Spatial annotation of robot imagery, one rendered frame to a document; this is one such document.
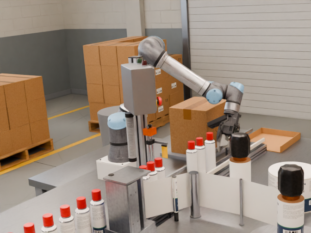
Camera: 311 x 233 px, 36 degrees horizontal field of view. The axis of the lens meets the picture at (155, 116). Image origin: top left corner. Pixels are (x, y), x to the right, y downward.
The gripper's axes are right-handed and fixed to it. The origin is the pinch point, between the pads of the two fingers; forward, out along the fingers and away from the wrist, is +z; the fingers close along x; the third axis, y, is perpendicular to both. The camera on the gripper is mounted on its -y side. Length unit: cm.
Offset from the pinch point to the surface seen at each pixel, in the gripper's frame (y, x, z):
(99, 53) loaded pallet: -310, 202, -125
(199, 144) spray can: 1.0, -20.8, 2.0
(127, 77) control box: -10, -70, -13
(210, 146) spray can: 1.7, -11.1, 0.7
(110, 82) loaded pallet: -295, 220, -94
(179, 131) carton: -33.7, 11.9, -8.7
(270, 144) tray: 1, 57, -17
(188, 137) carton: -28.1, 14.0, -5.8
